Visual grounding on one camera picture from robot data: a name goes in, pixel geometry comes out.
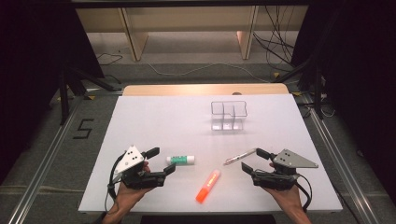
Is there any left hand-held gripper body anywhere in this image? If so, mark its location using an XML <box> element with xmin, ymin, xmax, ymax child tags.
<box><xmin>113</xmin><ymin>145</ymin><xmax>166</xmax><ymax>190</ymax></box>

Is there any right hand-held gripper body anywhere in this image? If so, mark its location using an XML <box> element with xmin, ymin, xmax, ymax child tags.
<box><xmin>250</xmin><ymin>148</ymin><xmax>319</xmax><ymax>191</ymax></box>

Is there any silver pen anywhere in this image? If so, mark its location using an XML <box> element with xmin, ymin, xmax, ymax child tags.
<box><xmin>223</xmin><ymin>147</ymin><xmax>258</xmax><ymax>166</ymax></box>

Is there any green and white glue stick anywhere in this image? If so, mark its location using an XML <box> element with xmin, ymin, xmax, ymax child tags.
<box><xmin>165</xmin><ymin>155</ymin><xmax>196</xmax><ymax>166</ymax></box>

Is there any orange highlighter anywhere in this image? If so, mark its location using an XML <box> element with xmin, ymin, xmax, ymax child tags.
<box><xmin>195</xmin><ymin>169</ymin><xmax>222</xmax><ymax>204</ymax></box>

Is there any clear plastic organizer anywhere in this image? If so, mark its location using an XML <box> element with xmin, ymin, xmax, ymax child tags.
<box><xmin>210</xmin><ymin>100</ymin><xmax>248</xmax><ymax>132</ymax></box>

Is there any person's left hand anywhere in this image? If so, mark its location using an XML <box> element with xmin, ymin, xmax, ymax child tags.
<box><xmin>114</xmin><ymin>161</ymin><xmax>153</xmax><ymax>213</ymax></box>

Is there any person's right hand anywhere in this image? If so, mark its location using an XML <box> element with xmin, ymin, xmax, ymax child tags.
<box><xmin>262</xmin><ymin>161</ymin><xmax>304</xmax><ymax>216</ymax></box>

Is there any white table board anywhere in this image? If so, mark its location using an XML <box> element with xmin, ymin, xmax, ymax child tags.
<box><xmin>78</xmin><ymin>93</ymin><xmax>344</xmax><ymax>214</ymax></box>

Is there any person's dark clothing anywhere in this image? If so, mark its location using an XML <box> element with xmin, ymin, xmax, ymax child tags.
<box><xmin>140</xmin><ymin>214</ymin><xmax>276</xmax><ymax>224</ymax></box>

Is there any black metal stand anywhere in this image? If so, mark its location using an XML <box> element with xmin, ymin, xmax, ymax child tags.
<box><xmin>58</xmin><ymin>65</ymin><xmax>123</xmax><ymax>126</ymax></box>
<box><xmin>274</xmin><ymin>55</ymin><xmax>325</xmax><ymax>119</ymax></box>

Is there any wooden table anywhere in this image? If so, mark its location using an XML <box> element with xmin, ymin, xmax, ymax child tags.
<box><xmin>122</xmin><ymin>82</ymin><xmax>290</xmax><ymax>97</ymax></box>

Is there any black curtain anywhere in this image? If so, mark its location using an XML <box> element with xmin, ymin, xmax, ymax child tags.
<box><xmin>291</xmin><ymin>0</ymin><xmax>396</xmax><ymax>200</ymax></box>
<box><xmin>0</xmin><ymin>0</ymin><xmax>106</xmax><ymax>185</ymax></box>

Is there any light wooden desk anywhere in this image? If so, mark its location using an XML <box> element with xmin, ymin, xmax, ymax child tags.
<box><xmin>76</xmin><ymin>6</ymin><xmax>309</xmax><ymax>62</ymax></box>

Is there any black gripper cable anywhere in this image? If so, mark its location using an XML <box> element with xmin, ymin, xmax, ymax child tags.
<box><xmin>294</xmin><ymin>173</ymin><xmax>313</xmax><ymax>213</ymax></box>
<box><xmin>105</xmin><ymin>153</ymin><xmax>125</xmax><ymax>213</ymax></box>

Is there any aluminium floor rail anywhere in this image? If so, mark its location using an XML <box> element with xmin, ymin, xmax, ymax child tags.
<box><xmin>305</xmin><ymin>94</ymin><xmax>380</xmax><ymax>224</ymax></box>
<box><xmin>8</xmin><ymin>96</ymin><xmax>86</xmax><ymax>224</ymax></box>

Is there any white floor cable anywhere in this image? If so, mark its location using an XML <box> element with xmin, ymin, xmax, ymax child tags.
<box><xmin>145</xmin><ymin>61</ymin><xmax>270</xmax><ymax>83</ymax></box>

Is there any black floor cable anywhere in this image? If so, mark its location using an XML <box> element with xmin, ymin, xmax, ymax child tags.
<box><xmin>95</xmin><ymin>51</ymin><xmax>124</xmax><ymax>67</ymax></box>

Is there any black cable bundle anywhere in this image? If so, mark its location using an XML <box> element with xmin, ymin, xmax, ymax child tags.
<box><xmin>252</xmin><ymin>5</ymin><xmax>296</xmax><ymax>67</ymax></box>

